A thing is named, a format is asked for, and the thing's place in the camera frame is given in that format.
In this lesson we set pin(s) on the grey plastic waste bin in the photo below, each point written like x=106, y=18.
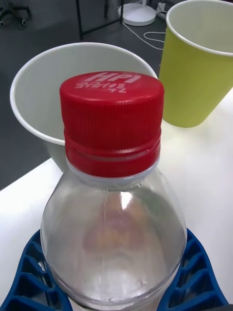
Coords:
x=48, y=97

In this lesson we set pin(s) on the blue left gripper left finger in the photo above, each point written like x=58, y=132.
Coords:
x=26, y=286

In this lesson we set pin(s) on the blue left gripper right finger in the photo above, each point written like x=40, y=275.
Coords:
x=201, y=286

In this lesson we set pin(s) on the round white stand base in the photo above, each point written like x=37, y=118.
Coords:
x=136, y=17

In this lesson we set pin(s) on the black office chair base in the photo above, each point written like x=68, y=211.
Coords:
x=14, y=11

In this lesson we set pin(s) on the clear bottle with red cap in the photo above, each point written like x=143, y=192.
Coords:
x=111, y=243

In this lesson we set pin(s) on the black metal table frame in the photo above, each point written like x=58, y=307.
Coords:
x=80, y=24

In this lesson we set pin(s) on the yellow-green plastic waste bin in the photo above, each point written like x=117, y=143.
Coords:
x=194, y=85

